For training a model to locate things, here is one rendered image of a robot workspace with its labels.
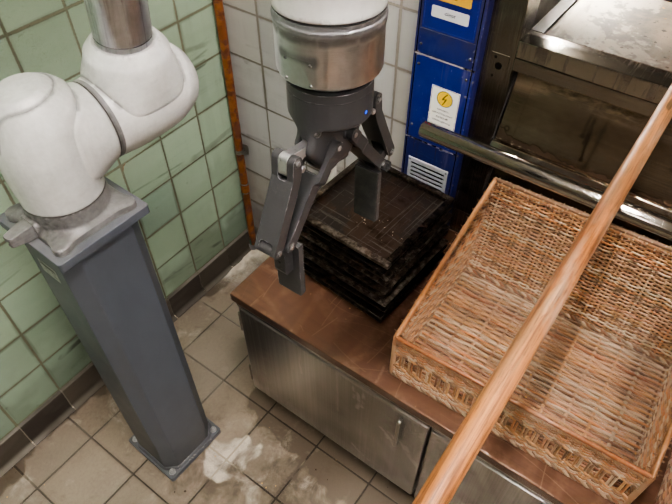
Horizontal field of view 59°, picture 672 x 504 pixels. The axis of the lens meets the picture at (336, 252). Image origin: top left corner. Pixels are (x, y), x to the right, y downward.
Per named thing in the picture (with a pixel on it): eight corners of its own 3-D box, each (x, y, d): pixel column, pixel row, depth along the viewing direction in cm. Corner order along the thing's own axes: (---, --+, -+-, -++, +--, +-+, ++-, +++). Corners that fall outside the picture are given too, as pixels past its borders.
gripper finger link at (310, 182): (346, 143, 53) (339, 140, 52) (298, 256, 55) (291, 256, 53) (311, 129, 55) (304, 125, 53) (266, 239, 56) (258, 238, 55)
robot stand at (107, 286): (129, 442, 187) (-6, 217, 113) (178, 396, 198) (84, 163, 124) (173, 482, 179) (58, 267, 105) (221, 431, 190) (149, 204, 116)
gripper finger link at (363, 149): (315, 126, 55) (321, 112, 55) (357, 160, 65) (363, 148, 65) (349, 141, 53) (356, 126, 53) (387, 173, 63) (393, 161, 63)
